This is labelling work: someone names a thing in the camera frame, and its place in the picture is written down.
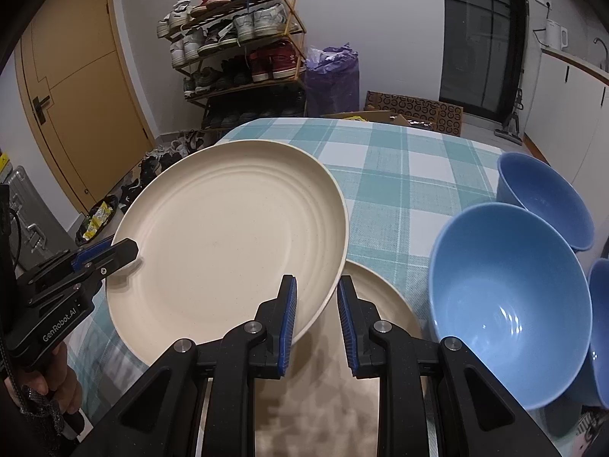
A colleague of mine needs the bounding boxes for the white kitchen countertop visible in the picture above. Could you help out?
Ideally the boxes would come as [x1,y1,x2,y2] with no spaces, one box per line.
[542,45,609,87]

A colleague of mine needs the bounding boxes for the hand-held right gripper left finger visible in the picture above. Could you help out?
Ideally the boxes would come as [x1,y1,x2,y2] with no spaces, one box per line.
[71,273,300,457]

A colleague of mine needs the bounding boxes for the black braided wrist cord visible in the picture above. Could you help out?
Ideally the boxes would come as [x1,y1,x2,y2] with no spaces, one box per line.
[0,333,62,434]

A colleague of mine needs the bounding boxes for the yellow snack bag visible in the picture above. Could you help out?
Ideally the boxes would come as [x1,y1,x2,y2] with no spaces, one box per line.
[78,200,120,243]

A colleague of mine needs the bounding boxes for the blue bowl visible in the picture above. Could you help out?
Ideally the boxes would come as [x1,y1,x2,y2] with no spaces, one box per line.
[428,202,593,410]
[496,152,595,253]
[585,257,609,407]

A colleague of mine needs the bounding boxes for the black framed glass door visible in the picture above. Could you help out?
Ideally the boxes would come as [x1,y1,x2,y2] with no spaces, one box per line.
[440,0,526,120]

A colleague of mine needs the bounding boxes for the white base cabinets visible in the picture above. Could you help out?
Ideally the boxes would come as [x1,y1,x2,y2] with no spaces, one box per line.
[523,50,609,186]

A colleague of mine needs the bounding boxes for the pile of dark shoes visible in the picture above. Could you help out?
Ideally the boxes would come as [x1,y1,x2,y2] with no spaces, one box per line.
[116,128,215,215]

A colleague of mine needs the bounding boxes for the cream round plate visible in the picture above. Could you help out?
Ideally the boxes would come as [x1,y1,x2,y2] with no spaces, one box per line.
[105,139,352,359]
[200,261,423,457]

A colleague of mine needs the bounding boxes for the yellow wooden door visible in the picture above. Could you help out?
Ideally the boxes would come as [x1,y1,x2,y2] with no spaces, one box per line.
[14,0,153,213]

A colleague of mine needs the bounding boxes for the shoe rack with shoes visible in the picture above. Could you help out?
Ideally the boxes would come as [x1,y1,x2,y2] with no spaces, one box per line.
[156,0,305,127]

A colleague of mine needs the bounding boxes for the purple plastic bag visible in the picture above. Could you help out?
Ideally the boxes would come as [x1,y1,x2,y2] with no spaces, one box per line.
[304,45,360,117]

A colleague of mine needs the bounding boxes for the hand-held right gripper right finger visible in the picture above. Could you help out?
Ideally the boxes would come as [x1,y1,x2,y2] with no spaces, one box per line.
[336,275,562,457]

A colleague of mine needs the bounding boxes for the ring patterned cardboard box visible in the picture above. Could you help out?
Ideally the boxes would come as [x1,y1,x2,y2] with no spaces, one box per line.
[365,90,464,136]

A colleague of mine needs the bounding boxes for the person's left hand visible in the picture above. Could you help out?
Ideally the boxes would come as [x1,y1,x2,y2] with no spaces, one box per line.
[24,343,85,416]

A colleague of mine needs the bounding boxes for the open brown cardboard box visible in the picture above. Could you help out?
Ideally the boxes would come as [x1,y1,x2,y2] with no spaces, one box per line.
[321,110,434,130]

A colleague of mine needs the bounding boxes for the upright vacuum cleaner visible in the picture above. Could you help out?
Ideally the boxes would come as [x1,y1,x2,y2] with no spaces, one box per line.
[494,88,524,146]

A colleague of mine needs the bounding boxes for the person's left forearm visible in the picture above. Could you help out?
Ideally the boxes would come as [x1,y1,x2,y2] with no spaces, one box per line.
[0,371,65,457]

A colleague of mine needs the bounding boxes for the wooden shoe rack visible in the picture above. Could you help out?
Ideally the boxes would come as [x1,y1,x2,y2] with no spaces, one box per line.
[157,0,308,129]

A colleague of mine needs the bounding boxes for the white electric kettle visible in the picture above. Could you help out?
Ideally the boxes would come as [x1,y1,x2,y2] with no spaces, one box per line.
[545,21,569,51]

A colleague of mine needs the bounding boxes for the silver metal case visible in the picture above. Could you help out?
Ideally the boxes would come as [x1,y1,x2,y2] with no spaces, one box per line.
[0,166,48,272]

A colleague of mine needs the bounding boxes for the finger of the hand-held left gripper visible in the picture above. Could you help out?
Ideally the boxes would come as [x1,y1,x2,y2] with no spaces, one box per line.
[71,239,140,291]
[29,240,115,283]

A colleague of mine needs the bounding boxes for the black door handle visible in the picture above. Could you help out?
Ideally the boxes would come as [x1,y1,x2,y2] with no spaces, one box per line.
[32,96,52,125]

